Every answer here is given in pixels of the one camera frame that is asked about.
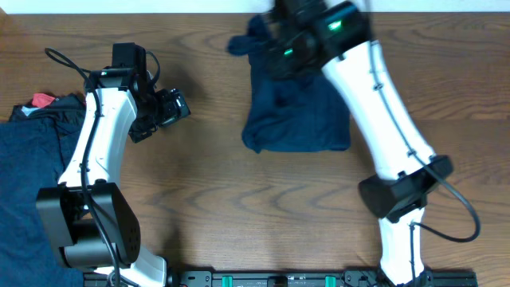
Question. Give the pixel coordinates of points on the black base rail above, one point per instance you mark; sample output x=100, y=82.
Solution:
x=347, y=278

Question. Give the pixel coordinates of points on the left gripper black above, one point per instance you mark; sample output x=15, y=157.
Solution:
x=171, y=114

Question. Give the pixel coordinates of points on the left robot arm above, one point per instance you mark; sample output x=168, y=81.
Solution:
x=88, y=221

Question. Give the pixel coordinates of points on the red garment in pile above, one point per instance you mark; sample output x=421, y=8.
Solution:
x=42, y=100

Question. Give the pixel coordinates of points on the navy blue shorts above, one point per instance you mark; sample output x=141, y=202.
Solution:
x=304, y=114

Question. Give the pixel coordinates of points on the navy blue clothes pile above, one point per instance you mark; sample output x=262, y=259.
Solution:
x=36, y=146

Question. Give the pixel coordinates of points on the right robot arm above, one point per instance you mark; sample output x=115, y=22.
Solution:
x=338, y=42

